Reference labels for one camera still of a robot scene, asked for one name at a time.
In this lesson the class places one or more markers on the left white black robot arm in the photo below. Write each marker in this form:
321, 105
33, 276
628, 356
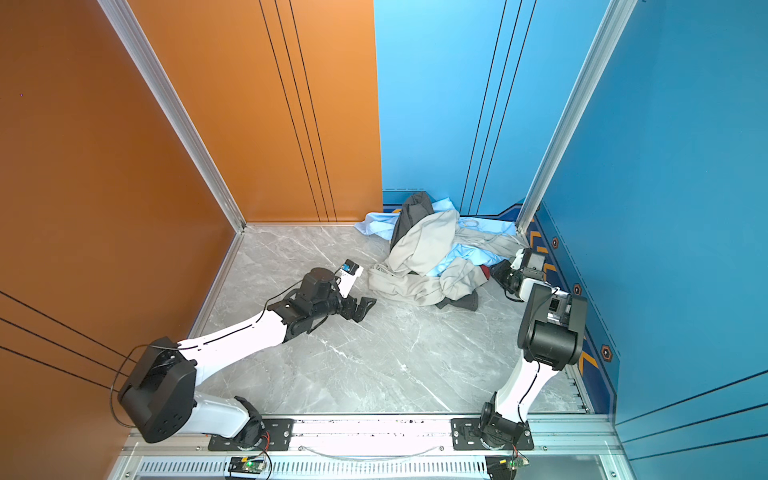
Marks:
161, 395

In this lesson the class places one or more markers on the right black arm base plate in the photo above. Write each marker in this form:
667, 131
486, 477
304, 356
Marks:
467, 434

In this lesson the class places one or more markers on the small board with wires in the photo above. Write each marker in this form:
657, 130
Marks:
505, 467

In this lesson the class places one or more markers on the right aluminium corner post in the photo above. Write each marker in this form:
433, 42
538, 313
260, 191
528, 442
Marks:
608, 34

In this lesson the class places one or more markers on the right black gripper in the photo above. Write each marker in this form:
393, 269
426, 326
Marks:
499, 273

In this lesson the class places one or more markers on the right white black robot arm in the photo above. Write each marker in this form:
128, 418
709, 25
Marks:
550, 337

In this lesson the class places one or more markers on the left aluminium corner post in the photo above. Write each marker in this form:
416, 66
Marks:
129, 31

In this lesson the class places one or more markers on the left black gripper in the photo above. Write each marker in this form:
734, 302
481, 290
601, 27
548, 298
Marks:
350, 312

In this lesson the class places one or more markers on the green circuit board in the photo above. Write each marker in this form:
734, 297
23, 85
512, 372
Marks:
247, 467

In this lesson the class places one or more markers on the aluminium front frame rail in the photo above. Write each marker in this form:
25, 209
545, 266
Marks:
389, 446

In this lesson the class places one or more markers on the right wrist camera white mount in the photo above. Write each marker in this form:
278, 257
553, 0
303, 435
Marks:
532, 264

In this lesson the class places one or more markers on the dark grey cloth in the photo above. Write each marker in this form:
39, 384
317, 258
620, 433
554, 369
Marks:
417, 207

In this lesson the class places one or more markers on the beige grey cloth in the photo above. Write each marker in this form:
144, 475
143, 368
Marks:
402, 276

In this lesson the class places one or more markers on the light blue cloth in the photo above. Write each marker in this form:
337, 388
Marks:
482, 242

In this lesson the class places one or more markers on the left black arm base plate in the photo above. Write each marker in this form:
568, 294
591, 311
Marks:
271, 435

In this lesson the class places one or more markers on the aluminium corner post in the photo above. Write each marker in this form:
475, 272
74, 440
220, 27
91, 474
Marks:
608, 34
129, 31

